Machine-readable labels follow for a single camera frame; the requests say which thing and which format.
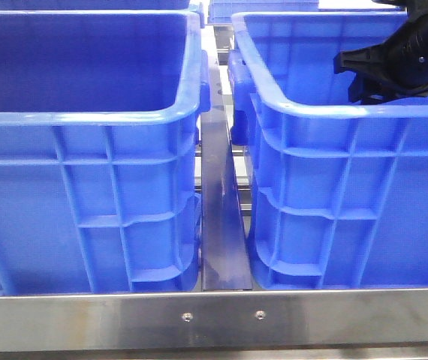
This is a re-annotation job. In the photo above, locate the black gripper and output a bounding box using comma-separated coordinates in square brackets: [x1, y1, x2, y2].
[333, 0, 428, 105]

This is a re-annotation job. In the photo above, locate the blue bin with buttons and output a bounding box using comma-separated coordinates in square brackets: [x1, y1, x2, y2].
[0, 10, 210, 296]

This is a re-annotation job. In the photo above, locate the blue empty target bin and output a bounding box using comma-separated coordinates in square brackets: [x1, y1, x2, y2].
[228, 11, 428, 290]

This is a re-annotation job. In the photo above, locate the blue crate in background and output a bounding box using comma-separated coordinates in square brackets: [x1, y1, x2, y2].
[208, 0, 319, 24]

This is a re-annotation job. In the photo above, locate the blue bin behind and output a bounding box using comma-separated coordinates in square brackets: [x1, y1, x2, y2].
[0, 0, 203, 14]

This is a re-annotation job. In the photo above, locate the steel front rail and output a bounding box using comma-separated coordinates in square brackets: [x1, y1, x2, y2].
[0, 289, 428, 352]

